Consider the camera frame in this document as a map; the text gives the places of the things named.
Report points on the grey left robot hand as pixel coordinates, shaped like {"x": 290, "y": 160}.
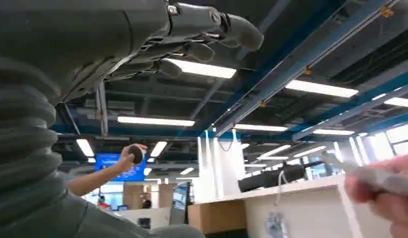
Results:
{"x": 75, "y": 36}

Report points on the person's hand with round object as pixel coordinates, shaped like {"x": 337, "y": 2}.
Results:
{"x": 125, "y": 161}

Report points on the person's hand with card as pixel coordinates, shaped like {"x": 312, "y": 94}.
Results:
{"x": 394, "y": 207}

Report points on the dark round object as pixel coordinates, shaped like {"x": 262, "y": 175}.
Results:
{"x": 136, "y": 154}

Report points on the ceiling light panel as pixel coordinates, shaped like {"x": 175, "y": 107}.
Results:
{"x": 156, "y": 121}
{"x": 310, "y": 151}
{"x": 334, "y": 132}
{"x": 260, "y": 127}
{"x": 158, "y": 149}
{"x": 204, "y": 68}
{"x": 274, "y": 151}
{"x": 322, "y": 88}
{"x": 85, "y": 148}
{"x": 399, "y": 102}

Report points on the wooden cabinet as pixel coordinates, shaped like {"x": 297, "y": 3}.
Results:
{"x": 135, "y": 197}

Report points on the computer monitor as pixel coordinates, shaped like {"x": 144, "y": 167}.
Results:
{"x": 179, "y": 203}

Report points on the pale desk partition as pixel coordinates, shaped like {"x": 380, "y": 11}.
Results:
{"x": 309, "y": 210}

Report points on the white pillar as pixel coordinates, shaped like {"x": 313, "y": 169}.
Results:
{"x": 220, "y": 167}

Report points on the ribbed grey left arm sleeve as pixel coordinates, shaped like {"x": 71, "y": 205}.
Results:
{"x": 23, "y": 141}

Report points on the brown cardboard panel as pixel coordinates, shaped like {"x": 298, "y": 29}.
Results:
{"x": 217, "y": 216}

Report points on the blue and white tag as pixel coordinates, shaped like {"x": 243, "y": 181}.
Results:
{"x": 276, "y": 225}

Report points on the black bag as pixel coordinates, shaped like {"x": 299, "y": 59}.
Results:
{"x": 273, "y": 179}

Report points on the blue wall screen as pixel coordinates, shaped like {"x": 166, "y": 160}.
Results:
{"x": 107, "y": 162}

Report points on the grey ceiling rail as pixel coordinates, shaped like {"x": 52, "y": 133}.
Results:
{"x": 289, "y": 70}

